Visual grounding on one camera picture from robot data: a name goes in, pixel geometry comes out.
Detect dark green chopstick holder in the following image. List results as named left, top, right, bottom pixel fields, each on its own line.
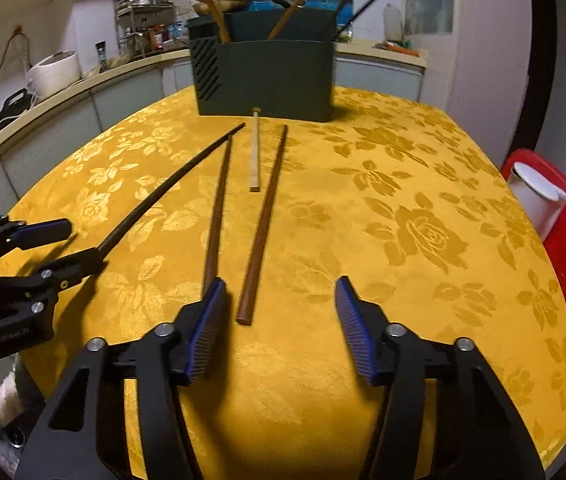
left=185, top=8, right=336, bottom=122

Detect orange cutting board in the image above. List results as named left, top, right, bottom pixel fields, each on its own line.
left=375, top=40, right=421, bottom=57

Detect metal spice rack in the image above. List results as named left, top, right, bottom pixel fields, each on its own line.
left=113, top=0, right=188, bottom=53

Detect white rice cooker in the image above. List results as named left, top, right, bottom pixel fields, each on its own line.
left=25, top=50, right=82, bottom=98

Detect clear plastic bottle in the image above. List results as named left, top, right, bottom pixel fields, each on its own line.
left=383, top=3, right=406, bottom=43

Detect white fluffy object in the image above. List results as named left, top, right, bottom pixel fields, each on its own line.
left=0, top=367, right=26, bottom=416

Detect grey lower cabinets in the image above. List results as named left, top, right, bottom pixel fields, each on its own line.
left=0, top=52, right=424, bottom=221

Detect yellow floral tablecloth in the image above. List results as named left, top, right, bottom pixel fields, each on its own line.
left=0, top=85, right=566, bottom=480

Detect light brown wooden chopstick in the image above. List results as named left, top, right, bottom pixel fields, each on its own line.
left=266, top=0, right=342, bottom=42
left=190, top=0, right=231, bottom=45

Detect black countertop appliance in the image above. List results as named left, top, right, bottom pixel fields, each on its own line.
left=0, top=87, right=36, bottom=133

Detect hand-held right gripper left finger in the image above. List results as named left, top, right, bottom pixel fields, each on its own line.
left=15, top=276, right=228, bottom=480

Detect gold wok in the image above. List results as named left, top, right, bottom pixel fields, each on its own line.
left=190, top=0, right=251, bottom=16

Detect white lidded cup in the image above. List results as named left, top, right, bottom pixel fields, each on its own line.
left=508, top=162, right=566, bottom=241

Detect beige kitchen counter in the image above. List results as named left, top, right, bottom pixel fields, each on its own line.
left=0, top=35, right=428, bottom=176

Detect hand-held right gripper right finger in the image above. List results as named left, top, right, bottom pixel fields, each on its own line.
left=334, top=275, right=546, bottom=480

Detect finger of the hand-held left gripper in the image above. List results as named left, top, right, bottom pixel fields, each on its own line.
left=0, top=215, right=72, bottom=273
left=24, top=246, right=112, bottom=321

